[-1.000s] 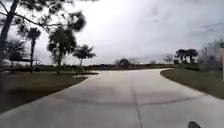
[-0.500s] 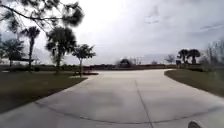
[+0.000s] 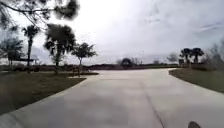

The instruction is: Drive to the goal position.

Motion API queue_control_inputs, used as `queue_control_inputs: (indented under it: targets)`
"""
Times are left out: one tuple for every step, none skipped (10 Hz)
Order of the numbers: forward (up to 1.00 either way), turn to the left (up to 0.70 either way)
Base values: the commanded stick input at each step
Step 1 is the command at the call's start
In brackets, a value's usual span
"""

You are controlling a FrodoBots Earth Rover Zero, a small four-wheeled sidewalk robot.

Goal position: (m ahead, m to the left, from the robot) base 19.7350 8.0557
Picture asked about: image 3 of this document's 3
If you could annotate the distant hedge line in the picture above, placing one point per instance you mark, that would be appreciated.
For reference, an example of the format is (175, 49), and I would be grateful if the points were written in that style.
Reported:
(140, 66)

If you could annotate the robot's own part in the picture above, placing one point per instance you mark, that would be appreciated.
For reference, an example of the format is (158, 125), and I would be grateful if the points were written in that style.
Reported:
(193, 125)

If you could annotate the pair of palm trees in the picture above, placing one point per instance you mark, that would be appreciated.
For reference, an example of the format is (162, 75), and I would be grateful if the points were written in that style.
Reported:
(191, 53)

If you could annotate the bushy palm tree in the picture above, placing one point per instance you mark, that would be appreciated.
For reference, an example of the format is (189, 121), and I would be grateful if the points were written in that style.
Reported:
(58, 41)

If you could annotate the low palm tree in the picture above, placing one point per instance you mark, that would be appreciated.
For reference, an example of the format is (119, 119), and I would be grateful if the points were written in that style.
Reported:
(11, 48)

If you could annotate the tall palm tree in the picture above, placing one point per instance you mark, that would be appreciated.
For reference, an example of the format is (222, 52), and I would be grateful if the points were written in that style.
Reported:
(30, 40)

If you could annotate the overhanging pine tree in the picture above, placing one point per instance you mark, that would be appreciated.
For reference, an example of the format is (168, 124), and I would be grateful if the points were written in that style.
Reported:
(63, 8)

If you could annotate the small leafy tree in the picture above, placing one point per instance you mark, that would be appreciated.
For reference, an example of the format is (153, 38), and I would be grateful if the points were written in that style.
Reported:
(82, 51)

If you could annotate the pale concrete path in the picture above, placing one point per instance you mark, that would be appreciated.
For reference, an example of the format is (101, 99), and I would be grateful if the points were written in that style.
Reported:
(126, 100)

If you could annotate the bare shrubs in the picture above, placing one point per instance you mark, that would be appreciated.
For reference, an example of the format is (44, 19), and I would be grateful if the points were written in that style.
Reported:
(215, 56)

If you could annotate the grass verge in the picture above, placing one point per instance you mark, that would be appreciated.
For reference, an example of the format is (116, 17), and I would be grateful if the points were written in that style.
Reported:
(203, 78)

